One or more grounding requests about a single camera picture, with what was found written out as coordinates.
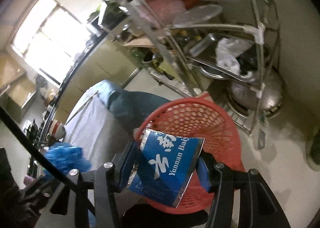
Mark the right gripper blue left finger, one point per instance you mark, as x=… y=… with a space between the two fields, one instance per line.
x=126 y=163

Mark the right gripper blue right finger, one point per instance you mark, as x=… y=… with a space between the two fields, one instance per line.
x=203 y=171

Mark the blue Yunnan Baiyao box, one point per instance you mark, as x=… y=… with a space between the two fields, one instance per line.
x=164 y=166

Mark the yellow kitchen cabinets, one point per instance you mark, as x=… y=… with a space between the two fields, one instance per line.
x=109 y=60

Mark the metal kitchen rack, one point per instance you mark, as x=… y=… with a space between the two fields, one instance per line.
x=186 y=33

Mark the grey tablecloth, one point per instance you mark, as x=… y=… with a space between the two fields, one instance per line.
x=109 y=121

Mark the red plastic mesh basket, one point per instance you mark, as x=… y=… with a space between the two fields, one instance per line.
x=196 y=117

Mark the blue crumpled plastic bag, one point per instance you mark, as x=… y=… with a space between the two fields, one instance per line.
x=66 y=157

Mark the long white stick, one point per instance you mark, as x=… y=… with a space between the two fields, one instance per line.
x=79 y=111

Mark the stacked red white bowls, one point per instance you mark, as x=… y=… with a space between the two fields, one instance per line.
x=57 y=130

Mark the black wok on stove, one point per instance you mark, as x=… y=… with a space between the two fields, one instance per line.
x=32 y=131

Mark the white plastic bag in rack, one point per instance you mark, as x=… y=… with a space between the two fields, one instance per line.
x=227 y=52

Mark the window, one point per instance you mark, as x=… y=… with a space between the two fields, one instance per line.
x=48 y=39

